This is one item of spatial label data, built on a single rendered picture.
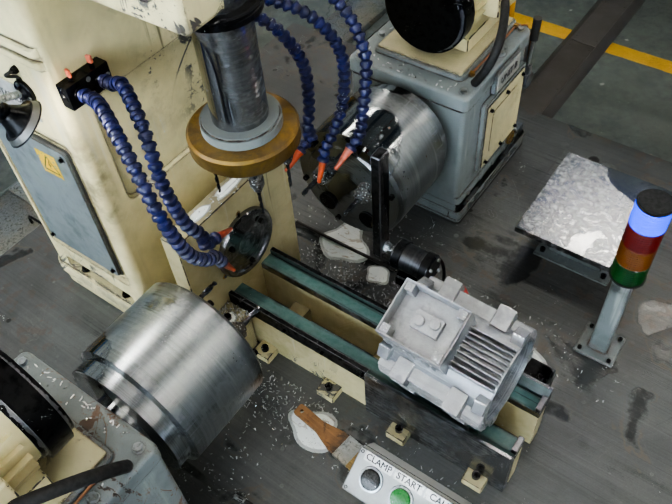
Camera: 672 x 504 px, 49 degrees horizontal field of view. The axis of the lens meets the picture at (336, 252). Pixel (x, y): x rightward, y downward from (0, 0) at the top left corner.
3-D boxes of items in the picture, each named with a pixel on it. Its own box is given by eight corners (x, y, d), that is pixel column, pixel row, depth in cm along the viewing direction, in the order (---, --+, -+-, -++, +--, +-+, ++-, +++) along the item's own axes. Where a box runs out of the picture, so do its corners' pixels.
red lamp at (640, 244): (616, 245, 123) (622, 227, 120) (629, 223, 126) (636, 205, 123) (651, 260, 121) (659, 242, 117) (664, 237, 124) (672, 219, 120)
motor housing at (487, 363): (391, 380, 136) (365, 359, 119) (443, 293, 138) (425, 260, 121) (487, 438, 127) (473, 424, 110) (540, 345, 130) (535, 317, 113)
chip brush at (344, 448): (288, 417, 141) (287, 415, 141) (306, 400, 144) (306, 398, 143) (368, 486, 132) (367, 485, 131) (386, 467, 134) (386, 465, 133)
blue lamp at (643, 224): (622, 227, 120) (629, 208, 116) (636, 205, 123) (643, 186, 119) (659, 242, 117) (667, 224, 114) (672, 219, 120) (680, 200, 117)
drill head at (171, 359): (39, 476, 124) (-25, 405, 105) (185, 325, 143) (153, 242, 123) (143, 563, 114) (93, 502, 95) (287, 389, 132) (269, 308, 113)
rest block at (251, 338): (215, 354, 152) (203, 321, 143) (237, 330, 155) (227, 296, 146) (237, 367, 149) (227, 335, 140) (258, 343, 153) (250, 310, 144)
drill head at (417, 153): (280, 228, 157) (265, 140, 138) (384, 121, 178) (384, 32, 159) (378, 278, 147) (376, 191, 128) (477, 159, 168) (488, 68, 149)
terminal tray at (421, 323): (383, 342, 122) (373, 331, 116) (416, 288, 124) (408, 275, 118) (445, 378, 117) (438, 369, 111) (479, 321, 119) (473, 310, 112)
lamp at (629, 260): (610, 262, 126) (616, 245, 123) (623, 240, 129) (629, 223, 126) (644, 277, 124) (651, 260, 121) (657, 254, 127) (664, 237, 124)
